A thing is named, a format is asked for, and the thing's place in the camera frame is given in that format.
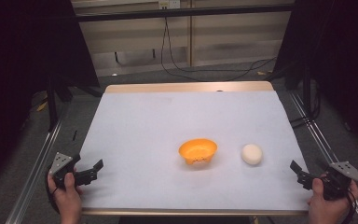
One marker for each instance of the white round bun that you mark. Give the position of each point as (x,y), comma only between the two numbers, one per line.
(252,154)

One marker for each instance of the person's right hand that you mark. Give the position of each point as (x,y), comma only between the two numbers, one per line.
(326,208)

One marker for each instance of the orange plastic bowl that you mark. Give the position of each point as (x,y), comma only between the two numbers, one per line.
(198,151)

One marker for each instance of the black horizontal frame bar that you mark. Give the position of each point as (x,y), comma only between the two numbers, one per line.
(180,12)

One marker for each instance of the black curtain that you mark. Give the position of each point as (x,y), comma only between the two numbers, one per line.
(21,62)
(338,56)

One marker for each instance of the white table mat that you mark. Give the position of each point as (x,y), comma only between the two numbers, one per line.
(155,130)

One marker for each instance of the white wall socket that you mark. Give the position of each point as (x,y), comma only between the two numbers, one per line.
(169,3)

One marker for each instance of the black metal stand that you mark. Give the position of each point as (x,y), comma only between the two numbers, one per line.
(52,102)
(307,90)

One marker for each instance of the person's left hand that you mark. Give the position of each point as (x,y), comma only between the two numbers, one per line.
(68,199)

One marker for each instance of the silver metal rail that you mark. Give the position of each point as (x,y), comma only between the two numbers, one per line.
(34,174)
(320,140)

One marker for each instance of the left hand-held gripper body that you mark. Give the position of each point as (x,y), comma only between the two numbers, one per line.
(61,163)

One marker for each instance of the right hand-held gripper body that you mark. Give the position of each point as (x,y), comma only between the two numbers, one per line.
(338,180)

